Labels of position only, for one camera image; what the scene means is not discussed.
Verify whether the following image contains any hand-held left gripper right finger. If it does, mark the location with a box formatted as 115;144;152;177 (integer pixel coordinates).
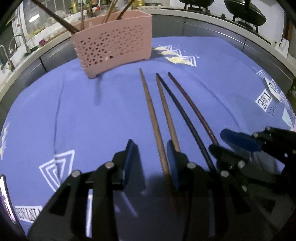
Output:
166;140;273;241

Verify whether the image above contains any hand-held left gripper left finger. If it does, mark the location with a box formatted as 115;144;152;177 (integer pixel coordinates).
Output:
28;139;140;241

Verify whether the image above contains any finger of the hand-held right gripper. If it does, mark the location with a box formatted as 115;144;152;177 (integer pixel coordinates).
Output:
209;143;286;186
220;126;296;164

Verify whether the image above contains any black chopstick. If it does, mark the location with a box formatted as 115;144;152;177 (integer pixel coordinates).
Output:
156;73;219;175

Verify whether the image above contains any light brown chopstick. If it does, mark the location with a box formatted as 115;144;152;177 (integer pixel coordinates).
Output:
139;68;178;211
156;75;181;153

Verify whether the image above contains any reddish brown chopstick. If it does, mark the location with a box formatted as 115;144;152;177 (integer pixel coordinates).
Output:
168;72;220;146

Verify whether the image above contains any pink plastic utensil basket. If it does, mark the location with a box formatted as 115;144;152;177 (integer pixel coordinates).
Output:
70;10;153;80

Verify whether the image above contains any blue printed tablecloth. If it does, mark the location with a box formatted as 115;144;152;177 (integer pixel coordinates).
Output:
0;37;296;241

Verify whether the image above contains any small white device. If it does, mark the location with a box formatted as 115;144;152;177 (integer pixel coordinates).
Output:
264;77;282;100

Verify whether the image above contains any small white plastic object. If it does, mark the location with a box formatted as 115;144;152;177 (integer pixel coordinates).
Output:
278;38;290;55

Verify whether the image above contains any black gas stove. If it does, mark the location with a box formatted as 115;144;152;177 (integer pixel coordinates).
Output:
183;5;272;45

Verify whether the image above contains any black round wok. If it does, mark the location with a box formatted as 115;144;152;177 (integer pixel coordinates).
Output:
224;0;267;26

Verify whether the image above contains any chrome curved faucet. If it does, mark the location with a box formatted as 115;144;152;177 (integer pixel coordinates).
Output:
9;34;31;55
0;45;15;71

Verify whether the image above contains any cluster of condiment bottles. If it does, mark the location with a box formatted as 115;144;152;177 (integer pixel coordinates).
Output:
70;0;147;10

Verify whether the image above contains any black wok with handle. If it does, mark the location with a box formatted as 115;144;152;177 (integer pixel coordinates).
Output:
184;0;214;10

